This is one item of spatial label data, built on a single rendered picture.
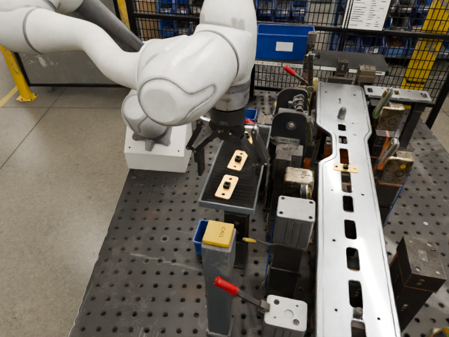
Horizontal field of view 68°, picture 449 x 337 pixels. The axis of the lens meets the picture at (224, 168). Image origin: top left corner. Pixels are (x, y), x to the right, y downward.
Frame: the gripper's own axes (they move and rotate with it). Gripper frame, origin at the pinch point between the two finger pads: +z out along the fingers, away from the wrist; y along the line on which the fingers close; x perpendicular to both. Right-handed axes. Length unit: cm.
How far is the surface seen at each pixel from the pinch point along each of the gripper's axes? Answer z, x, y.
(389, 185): 28, 43, 48
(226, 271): 13.8, -17.6, 5.8
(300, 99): 1.7, 47.0, 11.4
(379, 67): 17, 122, 43
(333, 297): 20.1, -12.3, 31.0
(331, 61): 17, 123, 19
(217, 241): 4.1, -16.9, 3.3
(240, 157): 3.0, 11.3, 0.4
